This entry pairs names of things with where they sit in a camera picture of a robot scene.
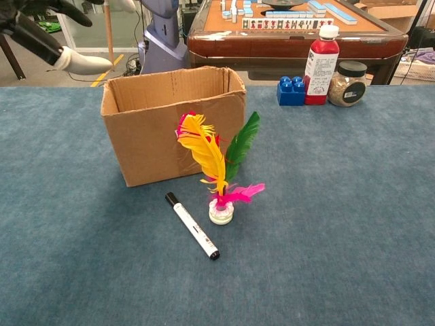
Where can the mahjong tile row blue backs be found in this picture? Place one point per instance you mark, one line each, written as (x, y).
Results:
(289, 14)
(340, 13)

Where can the scattered blue mahjong tiles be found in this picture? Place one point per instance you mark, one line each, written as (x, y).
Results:
(234, 10)

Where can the blue building block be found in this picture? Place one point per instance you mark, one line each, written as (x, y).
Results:
(289, 96)

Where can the stacked blue mahjong tiles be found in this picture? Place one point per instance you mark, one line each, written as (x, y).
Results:
(316, 6)

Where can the open cardboard box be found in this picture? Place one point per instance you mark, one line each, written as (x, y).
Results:
(146, 149)

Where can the white plastic basket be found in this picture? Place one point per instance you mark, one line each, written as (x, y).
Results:
(418, 71)

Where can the feather shuttlecock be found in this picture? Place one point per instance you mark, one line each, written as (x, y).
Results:
(207, 149)

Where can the black slanted table leg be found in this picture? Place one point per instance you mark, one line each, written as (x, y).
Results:
(12, 61)

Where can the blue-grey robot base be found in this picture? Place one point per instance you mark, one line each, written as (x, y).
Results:
(163, 44)

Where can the mahjong tile row faces showing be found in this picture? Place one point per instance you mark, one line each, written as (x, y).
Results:
(272, 23)

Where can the glass jar black lid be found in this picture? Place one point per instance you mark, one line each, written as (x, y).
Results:
(346, 91)

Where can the wooden pole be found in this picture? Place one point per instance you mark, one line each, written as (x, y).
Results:
(109, 34)

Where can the red juice bottle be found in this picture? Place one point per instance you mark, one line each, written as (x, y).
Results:
(321, 64)

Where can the blue table mat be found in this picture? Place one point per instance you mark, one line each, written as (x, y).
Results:
(340, 203)

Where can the black white marker pen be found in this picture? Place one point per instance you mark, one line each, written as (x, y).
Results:
(192, 225)

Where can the large brown cardboard carton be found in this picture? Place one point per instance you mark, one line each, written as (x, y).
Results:
(391, 13)

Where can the green plastic snack packets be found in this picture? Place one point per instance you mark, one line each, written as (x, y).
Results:
(51, 27)

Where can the white power strip with plugs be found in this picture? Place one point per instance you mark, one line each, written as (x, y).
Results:
(133, 64)

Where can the brown mahjong table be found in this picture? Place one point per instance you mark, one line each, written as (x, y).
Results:
(272, 47)

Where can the dark mahjong table centre disc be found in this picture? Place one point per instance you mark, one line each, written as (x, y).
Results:
(282, 3)

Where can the purple cloth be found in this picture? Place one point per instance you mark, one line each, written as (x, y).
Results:
(426, 56)

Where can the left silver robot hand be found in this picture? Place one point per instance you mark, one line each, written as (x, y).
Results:
(78, 62)

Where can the black tripod stand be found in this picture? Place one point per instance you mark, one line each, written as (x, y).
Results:
(416, 17)

